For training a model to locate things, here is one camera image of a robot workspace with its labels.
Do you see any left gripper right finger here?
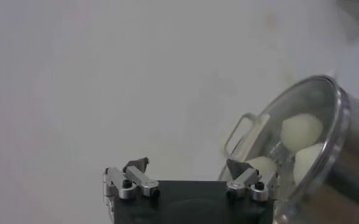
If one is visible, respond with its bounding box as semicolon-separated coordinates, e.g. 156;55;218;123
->
226;158;280;202

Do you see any glass lid with cream handle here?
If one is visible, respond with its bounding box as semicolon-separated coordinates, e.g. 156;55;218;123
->
218;74;350;224

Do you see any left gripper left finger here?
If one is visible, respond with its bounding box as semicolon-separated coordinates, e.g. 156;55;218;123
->
102;156;161;201

